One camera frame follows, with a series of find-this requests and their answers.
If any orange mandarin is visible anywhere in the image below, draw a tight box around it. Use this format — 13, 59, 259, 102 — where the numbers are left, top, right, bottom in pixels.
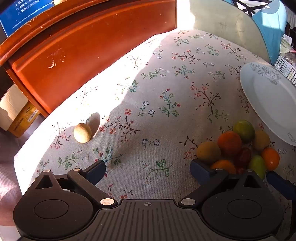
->
261, 148, 280, 171
217, 131, 242, 157
211, 160, 236, 174

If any green lime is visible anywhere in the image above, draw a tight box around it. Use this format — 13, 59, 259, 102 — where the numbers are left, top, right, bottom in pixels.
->
248, 155, 266, 180
233, 120, 255, 143

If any red cherry tomato lower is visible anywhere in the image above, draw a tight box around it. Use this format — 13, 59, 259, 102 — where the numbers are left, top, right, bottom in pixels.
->
236, 167, 246, 175

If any red cherry tomato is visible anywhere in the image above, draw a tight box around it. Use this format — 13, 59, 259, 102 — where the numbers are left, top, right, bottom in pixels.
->
236, 167, 246, 175
237, 147, 252, 166

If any red cherry tomato upper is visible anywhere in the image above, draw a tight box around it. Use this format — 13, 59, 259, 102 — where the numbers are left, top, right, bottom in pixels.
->
237, 147, 252, 166

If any tan egg on table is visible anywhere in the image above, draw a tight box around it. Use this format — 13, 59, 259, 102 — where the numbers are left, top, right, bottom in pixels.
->
73, 123, 92, 144

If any floral tablecloth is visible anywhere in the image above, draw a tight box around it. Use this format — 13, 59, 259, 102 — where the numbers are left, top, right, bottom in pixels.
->
14, 29, 296, 232

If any white floral plate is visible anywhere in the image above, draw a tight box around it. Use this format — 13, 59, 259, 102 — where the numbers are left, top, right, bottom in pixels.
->
239, 62, 295, 146

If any yellow cardboard box on floor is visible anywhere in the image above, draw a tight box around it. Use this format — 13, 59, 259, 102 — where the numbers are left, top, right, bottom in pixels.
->
0, 84, 40, 138

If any white plastic basket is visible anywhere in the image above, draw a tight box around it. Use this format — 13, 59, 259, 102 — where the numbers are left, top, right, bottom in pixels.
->
274, 56, 296, 87

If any blue shark cushion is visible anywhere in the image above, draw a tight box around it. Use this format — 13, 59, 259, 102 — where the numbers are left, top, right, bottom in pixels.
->
190, 1, 287, 65

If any blue cardboard box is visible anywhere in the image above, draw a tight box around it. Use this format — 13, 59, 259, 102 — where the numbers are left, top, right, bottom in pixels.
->
1, 0, 61, 37

